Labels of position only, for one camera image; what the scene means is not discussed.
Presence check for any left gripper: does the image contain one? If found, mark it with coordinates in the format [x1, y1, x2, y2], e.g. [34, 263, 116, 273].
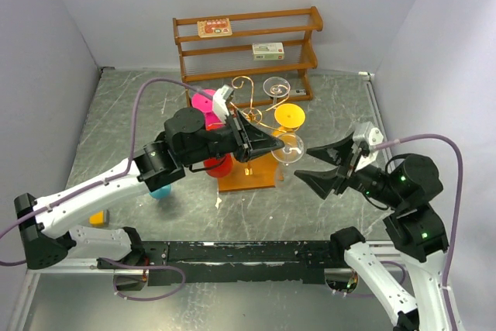
[182, 108, 285, 165]

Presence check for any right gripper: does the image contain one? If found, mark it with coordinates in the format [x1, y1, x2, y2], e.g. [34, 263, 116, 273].
[294, 130, 405, 209]

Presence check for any clear wine glass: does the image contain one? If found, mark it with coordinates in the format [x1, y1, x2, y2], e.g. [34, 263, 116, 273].
[272, 133, 305, 188]

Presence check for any red wine glass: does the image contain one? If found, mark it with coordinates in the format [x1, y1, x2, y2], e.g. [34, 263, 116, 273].
[203, 122, 234, 179]

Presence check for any yellow wine glass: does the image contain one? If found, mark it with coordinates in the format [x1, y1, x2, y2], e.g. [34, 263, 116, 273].
[272, 103, 306, 136]

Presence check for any frosted clear tall glass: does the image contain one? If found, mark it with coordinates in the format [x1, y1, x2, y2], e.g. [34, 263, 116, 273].
[263, 77, 291, 109]

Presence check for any pink wine glass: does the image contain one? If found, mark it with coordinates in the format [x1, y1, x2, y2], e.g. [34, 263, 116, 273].
[191, 93, 221, 126]

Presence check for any blue wine glass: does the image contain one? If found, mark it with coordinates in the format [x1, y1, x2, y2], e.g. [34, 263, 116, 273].
[150, 184, 171, 200]

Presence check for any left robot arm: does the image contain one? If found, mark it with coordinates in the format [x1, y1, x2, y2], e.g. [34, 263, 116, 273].
[14, 108, 284, 270]

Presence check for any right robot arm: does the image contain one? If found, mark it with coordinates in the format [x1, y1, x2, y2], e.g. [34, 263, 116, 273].
[294, 125, 463, 330]

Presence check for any gold wine glass rack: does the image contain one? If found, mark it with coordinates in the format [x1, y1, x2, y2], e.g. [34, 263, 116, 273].
[218, 76, 290, 192]

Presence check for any wooden shelf rack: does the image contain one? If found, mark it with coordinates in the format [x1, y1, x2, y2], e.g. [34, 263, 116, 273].
[172, 5, 324, 102]

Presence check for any green white small box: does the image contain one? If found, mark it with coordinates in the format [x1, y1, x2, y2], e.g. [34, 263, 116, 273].
[252, 42, 285, 60]

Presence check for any yellow grey sponge block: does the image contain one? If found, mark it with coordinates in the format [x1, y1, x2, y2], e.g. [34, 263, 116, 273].
[88, 210, 109, 227]

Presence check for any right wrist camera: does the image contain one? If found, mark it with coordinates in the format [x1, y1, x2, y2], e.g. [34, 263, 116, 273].
[352, 122, 384, 171]

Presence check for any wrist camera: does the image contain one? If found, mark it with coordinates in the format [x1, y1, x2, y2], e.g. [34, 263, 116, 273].
[212, 84, 234, 123]
[352, 122, 384, 171]

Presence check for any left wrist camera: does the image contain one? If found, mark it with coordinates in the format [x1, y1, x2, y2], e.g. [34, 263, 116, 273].
[212, 84, 234, 123]

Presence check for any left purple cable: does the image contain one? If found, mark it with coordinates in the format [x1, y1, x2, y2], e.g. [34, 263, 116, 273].
[0, 77, 218, 267]

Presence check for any purple cable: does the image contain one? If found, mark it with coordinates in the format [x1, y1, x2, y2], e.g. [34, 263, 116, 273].
[375, 133, 463, 331]
[0, 77, 218, 267]

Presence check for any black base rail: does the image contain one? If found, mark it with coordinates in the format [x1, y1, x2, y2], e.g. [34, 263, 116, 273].
[122, 240, 358, 292]

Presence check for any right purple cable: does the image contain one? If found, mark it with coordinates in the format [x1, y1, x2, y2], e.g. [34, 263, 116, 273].
[375, 133, 463, 331]

